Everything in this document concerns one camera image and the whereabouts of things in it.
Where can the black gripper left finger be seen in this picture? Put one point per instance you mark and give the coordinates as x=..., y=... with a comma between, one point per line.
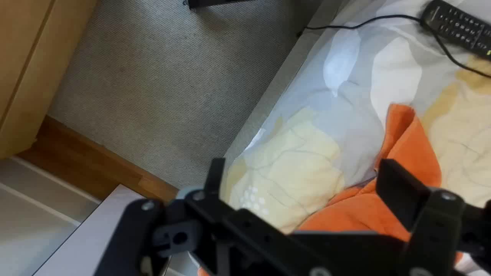
x=225, y=239

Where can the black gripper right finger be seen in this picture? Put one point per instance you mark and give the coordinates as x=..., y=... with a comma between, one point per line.
x=435, y=224

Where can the orange cloth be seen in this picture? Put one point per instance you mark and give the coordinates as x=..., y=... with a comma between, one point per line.
x=404, y=147

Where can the white cabinet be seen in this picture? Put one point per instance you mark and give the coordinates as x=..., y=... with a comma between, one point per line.
x=31, y=215

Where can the light wooden dresser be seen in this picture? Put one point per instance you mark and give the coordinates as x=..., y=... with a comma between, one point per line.
x=25, y=61

